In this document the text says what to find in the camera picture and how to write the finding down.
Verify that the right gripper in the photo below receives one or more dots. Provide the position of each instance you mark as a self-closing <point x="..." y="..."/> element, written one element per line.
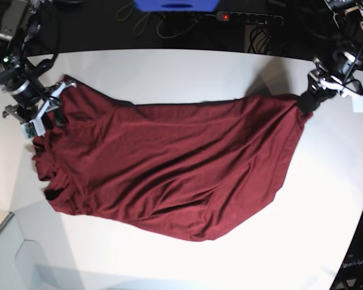
<point x="30" y="105"/>

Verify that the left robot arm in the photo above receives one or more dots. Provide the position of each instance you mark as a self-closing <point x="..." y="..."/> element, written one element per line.
<point x="340" y="25"/>

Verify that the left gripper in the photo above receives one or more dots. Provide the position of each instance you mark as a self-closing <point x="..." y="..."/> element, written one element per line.
<point x="328" y="80"/>

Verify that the black power strip red light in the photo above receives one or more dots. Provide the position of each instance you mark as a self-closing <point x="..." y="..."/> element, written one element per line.
<point x="249" y="18"/>

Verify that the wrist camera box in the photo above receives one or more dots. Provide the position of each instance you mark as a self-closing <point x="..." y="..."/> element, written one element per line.
<point x="357" y="104"/>
<point x="33" y="128"/>

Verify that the dark red t-shirt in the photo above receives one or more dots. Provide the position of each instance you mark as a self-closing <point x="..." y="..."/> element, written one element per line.
<point x="189" y="171"/>

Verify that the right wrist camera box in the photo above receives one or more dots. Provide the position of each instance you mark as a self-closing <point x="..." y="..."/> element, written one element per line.
<point x="33" y="128"/>

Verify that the blue box at top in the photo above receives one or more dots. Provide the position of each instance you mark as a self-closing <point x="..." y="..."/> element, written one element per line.
<point x="176" y="5"/>

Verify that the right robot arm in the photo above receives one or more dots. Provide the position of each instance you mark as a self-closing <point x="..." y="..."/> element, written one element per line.
<point x="24" y="58"/>

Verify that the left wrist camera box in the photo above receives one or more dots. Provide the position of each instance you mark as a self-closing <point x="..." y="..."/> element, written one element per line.
<point x="357" y="104"/>

